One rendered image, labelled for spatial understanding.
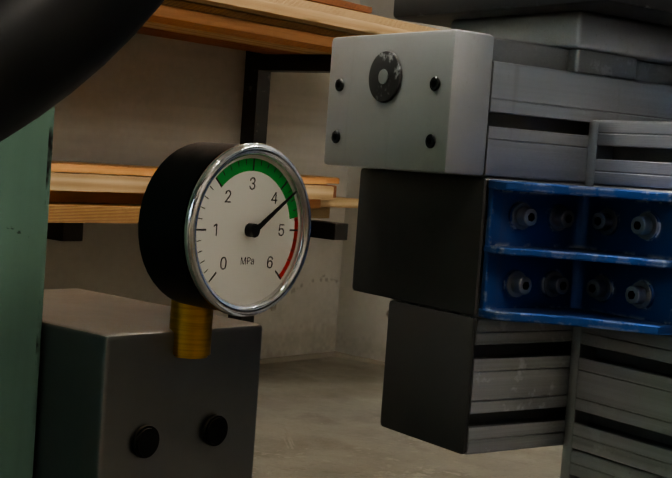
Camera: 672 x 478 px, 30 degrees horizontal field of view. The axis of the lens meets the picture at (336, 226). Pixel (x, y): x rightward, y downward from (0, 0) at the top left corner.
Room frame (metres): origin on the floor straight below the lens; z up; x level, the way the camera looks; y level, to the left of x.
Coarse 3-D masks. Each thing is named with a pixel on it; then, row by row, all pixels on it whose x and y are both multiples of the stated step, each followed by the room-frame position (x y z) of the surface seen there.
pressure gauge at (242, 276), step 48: (192, 144) 0.46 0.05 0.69; (240, 144) 0.45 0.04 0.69; (192, 192) 0.43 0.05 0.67; (240, 192) 0.45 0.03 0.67; (288, 192) 0.47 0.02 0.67; (144, 240) 0.44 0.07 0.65; (192, 240) 0.43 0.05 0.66; (240, 240) 0.45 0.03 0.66; (288, 240) 0.47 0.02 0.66; (192, 288) 0.44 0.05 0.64; (240, 288) 0.45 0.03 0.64; (288, 288) 0.46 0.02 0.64; (192, 336) 0.46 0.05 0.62
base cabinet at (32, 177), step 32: (32, 128) 0.45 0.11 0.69; (0, 160) 0.44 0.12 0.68; (32, 160) 0.45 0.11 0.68; (0, 192) 0.44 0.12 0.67; (32, 192) 0.45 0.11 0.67; (0, 224) 0.44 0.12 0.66; (32, 224) 0.45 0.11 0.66; (0, 256) 0.44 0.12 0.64; (32, 256) 0.46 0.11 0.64; (0, 288) 0.45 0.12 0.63; (32, 288) 0.46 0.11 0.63; (0, 320) 0.45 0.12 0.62; (32, 320) 0.46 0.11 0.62; (0, 352) 0.45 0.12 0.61; (32, 352) 0.46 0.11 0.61; (0, 384) 0.45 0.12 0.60; (32, 384) 0.46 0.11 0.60; (0, 416) 0.45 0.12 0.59; (32, 416) 0.46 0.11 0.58; (0, 448) 0.45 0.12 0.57; (32, 448) 0.46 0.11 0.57
